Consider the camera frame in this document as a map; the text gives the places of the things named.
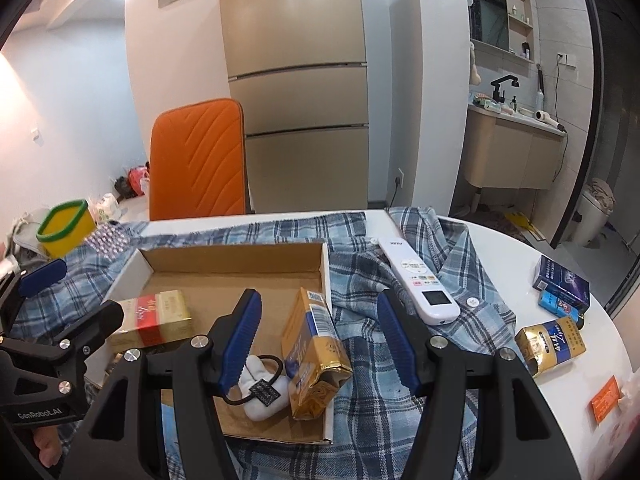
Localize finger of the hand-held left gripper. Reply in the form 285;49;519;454
0;300;125;392
0;259;68;313

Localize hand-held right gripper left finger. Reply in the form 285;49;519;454
62;288;263;480

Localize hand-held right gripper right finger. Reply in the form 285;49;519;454
376;291;583;480

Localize black hair tie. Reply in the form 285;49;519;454
222;355;286;406

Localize red gold cigarette pack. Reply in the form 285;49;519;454
107;291;196;353

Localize white earbuds case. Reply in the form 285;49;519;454
242;355;292;422

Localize shallow cardboard box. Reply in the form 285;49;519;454
102;241;335;445

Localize gold blue cigarette pack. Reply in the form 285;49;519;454
281;287;353;421
515;316;587;378

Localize person's left hand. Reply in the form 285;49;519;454
30;422;65;462

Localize white grey bag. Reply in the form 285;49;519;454
10;205;51;261

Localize yellow bin with green rim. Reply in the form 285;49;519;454
36;200;97;259

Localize white remote control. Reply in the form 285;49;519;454
377;236;461;326

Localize silver rhinestone pouch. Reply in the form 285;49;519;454
86;224;130;259

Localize blue plaid shirt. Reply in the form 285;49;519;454
10;205;518;480

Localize blue printed lighter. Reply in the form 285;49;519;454
539;290;586;329

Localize dark blue cigarette box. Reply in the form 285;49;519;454
532;255;591;311

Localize orange chair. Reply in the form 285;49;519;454
149;98;247;222

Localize orange card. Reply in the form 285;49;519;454
590;376;623;423

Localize beige vanity cabinet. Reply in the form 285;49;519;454
462;105;568;191

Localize beige refrigerator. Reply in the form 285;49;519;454
218;0;371;215

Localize white hair dryer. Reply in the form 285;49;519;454
534;108;568;133

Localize black faucet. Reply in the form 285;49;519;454
490;75;521;106

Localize bathroom mirror cabinet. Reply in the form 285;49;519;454
470;0;533;63

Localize dark door frame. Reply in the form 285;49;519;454
575;0;640;316

